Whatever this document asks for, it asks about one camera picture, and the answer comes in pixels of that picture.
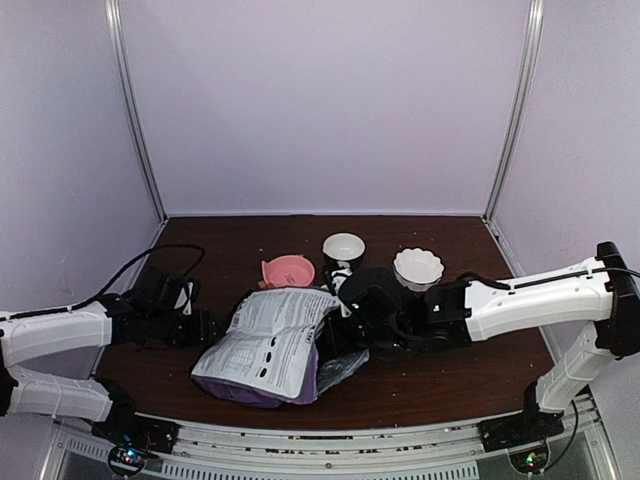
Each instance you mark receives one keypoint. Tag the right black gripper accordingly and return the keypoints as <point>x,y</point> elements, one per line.
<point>329,328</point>

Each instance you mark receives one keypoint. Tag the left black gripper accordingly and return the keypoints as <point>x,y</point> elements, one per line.
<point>202,330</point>

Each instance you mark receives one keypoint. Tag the purple pet food bag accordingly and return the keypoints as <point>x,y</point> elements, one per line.
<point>269,354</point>

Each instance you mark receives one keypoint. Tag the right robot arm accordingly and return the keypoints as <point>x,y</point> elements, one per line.
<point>376,311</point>

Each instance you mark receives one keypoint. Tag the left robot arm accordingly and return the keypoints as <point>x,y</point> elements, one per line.
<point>159,307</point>

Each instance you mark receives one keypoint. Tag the pink cat-ear bowl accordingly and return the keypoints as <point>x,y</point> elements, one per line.
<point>288,271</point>

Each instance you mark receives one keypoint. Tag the dark blue ceramic bowl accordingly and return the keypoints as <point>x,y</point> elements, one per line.
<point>343,250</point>

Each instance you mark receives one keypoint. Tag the white scalloped bowl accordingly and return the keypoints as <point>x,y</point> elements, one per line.
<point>417,269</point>

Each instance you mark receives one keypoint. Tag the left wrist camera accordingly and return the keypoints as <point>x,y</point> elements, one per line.
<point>187,296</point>

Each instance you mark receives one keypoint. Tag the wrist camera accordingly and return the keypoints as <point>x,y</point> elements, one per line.
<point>187,296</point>
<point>333,279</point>

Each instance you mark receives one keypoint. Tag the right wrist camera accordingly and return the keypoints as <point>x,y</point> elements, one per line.
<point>333,279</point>

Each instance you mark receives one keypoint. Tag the front aluminium rail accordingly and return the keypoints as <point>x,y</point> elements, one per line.
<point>441,451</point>

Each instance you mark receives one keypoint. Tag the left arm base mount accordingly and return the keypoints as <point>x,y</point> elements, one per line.
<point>135,439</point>

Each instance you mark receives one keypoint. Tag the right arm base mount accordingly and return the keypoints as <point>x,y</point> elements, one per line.
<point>525,434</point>

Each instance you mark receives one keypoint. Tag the left aluminium frame post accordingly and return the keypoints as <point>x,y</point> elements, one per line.
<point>117,37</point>

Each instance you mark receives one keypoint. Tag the aluminium frame post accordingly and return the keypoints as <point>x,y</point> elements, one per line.
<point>117,37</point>
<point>528,64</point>

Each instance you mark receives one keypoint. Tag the right aluminium frame post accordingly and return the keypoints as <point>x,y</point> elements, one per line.
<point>528,64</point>

